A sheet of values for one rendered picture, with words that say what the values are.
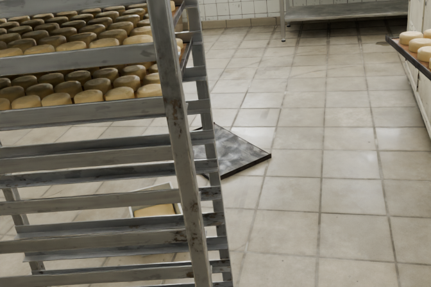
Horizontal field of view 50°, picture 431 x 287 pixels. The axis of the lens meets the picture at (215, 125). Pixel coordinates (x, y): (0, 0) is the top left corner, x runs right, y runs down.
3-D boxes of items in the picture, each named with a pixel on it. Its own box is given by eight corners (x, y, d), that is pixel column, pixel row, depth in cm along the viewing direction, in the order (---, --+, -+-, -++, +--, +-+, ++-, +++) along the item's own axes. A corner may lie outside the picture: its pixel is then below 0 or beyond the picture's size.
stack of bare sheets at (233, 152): (271, 157, 265) (271, 153, 264) (213, 183, 247) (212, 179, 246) (215, 125, 312) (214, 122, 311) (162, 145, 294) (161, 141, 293)
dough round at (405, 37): (426, 43, 104) (427, 34, 103) (405, 46, 104) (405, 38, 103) (415, 38, 109) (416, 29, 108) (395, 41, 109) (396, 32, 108)
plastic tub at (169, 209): (131, 219, 226) (125, 192, 219) (175, 207, 231) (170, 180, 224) (140, 258, 200) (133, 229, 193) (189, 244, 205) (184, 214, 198)
